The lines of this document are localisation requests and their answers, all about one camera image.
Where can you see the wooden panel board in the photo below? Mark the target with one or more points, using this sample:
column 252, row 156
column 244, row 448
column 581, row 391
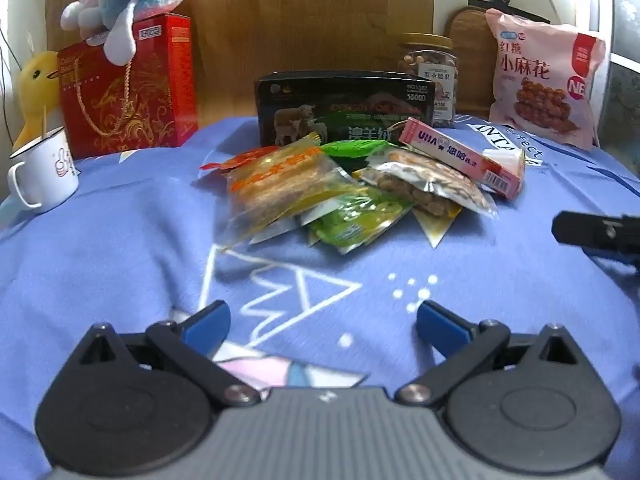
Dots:
column 237, row 41

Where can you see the pastel plush toy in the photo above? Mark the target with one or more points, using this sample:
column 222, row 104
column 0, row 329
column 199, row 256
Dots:
column 113, row 20

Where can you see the dark green snack packet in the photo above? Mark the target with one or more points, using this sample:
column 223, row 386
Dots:
column 351, row 155

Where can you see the pink fried-twist snack bag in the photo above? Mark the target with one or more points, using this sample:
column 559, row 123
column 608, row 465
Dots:
column 542, row 77

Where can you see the red gift bag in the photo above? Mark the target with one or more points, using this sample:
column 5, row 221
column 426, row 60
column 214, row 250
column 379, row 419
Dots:
column 148, row 103

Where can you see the yellow duck plush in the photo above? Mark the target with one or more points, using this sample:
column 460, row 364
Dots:
column 39, row 93

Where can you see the green pea snack packet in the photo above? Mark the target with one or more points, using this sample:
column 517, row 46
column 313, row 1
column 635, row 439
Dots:
column 360, row 218

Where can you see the orange cracker snack packet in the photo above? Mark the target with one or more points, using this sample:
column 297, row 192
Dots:
column 280, row 184

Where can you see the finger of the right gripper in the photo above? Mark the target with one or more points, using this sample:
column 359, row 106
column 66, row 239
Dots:
column 612, row 238

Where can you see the clear peanut snack packet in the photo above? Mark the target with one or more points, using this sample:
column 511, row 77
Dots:
column 430, row 184

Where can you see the white enamel mug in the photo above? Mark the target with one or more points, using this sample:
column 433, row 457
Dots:
column 42, row 174

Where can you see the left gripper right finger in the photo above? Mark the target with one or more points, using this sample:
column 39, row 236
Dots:
column 469, row 349

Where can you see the black sheep-print storage box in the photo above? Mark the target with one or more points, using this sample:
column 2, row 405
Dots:
column 340, row 105

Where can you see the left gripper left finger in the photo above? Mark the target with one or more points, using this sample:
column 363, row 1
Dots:
column 187, row 348

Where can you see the nut jar gold lid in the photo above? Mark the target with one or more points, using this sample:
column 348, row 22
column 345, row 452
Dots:
column 432, row 57

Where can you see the pink rectangular snack box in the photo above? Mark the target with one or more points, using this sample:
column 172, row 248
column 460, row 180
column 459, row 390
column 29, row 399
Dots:
column 500, row 170

